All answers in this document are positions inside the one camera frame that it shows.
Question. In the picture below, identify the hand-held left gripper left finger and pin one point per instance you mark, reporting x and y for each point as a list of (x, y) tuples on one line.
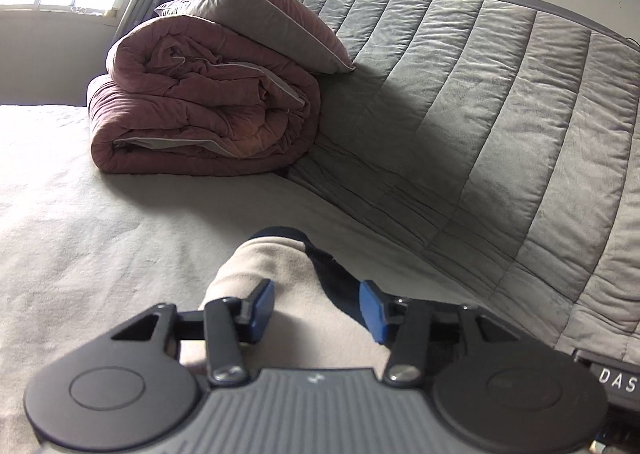
[(262, 309)]

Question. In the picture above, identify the bed with grey sheet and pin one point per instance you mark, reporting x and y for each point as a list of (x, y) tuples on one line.
[(125, 234)]

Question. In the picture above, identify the pink and grey pillow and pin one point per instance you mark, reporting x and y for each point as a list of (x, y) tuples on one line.
[(280, 18)]

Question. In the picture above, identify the grey quilted headboard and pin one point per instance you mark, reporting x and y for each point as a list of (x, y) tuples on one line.
[(500, 133)]

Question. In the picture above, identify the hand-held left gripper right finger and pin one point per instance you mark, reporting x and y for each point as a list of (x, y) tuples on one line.
[(372, 309)]

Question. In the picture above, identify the folded pink quilt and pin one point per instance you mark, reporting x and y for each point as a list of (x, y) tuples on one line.
[(200, 108)]

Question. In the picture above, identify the black and beige sweatshirt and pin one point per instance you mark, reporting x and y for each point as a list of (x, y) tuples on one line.
[(280, 264)]

